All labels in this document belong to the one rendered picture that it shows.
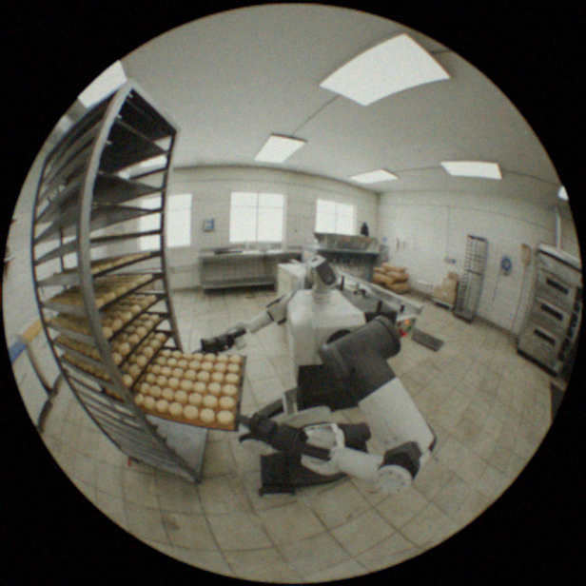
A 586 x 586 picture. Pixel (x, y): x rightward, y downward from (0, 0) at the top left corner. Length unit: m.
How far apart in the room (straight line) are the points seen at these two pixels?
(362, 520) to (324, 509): 0.26
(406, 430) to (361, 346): 0.18
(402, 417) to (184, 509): 1.30
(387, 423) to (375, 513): 1.09
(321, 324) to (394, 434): 0.29
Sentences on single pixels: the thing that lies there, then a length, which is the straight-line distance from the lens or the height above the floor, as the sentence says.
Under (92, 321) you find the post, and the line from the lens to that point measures 0.54.
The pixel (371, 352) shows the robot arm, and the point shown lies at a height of 1.10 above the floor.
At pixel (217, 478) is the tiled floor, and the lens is 1.39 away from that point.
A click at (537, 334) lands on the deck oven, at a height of 0.51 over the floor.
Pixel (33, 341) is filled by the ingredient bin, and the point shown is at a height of 0.66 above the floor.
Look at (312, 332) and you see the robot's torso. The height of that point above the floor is 1.07.
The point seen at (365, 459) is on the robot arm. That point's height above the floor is 0.88.
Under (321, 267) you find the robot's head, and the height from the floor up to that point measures 1.21.
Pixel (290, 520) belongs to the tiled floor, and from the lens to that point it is 1.29.
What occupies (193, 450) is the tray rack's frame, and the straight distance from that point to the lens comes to 1.34.
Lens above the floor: 1.29
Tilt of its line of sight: 17 degrees down
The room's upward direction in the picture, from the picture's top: 2 degrees clockwise
